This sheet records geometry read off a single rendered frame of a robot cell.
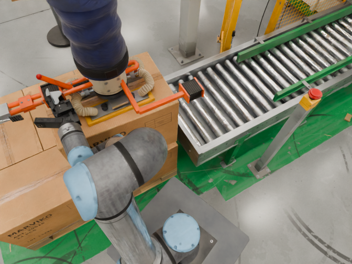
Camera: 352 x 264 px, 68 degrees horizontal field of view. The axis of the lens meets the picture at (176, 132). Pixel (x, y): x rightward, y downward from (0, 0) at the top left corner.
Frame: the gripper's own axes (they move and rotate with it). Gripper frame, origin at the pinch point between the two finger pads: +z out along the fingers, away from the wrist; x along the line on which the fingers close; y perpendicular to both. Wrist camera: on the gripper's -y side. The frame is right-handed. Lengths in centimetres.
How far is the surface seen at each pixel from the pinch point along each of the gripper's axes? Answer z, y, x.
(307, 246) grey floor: -117, 113, -120
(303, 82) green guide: -24, 160, -56
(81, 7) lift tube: -11.3, 23.2, 41.4
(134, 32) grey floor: 162, 101, -120
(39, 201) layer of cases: -12, -36, -66
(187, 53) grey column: 95, 135, -113
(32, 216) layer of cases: -19, -41, -66
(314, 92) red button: -49, 120, -16
